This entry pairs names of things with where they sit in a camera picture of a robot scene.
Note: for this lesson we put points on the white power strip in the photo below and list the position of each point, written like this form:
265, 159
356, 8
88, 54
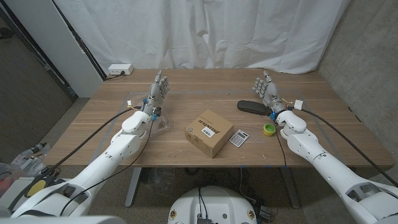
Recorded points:
119, 69

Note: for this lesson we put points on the clear plastic clamshell container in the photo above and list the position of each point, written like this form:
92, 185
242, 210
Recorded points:
163, 124

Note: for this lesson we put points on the black power adapter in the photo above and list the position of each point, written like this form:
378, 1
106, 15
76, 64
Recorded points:
265, 212

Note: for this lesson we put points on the white robot torso base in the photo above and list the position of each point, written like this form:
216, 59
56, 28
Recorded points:
211, 205

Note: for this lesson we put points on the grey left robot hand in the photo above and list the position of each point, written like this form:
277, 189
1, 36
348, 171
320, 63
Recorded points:
156, 93

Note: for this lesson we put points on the white robot head rim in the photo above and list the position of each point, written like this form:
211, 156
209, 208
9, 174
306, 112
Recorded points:
62, 220

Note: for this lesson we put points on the white leaning panel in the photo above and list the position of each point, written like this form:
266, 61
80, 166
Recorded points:
56, 46

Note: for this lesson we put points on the white low cabinet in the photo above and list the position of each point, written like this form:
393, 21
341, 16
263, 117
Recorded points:
12, 193

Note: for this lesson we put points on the white pocket calculator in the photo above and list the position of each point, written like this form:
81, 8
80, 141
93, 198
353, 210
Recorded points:
238, 138

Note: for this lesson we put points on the black glasses case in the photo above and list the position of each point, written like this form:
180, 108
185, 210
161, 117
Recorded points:
250, 107

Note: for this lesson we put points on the cardboard packing box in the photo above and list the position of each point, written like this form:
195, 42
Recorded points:
211, 133

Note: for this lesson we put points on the white fabric curtain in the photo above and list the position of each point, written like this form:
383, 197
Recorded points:
202, 31

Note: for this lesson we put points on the yellow black foot pedal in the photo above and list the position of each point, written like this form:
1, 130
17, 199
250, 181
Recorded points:
36, 187

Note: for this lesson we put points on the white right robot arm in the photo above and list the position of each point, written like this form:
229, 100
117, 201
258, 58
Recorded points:
326, 165

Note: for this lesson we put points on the green yellow plastic cup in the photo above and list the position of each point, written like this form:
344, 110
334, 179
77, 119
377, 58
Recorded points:
269, 130

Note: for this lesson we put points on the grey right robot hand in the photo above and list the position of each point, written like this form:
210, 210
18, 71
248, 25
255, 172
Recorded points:
270, 91

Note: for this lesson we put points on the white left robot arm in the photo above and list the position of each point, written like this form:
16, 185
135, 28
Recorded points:
118, 149

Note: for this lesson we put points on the plastic bag of tools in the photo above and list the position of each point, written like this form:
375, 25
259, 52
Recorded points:
31, 155

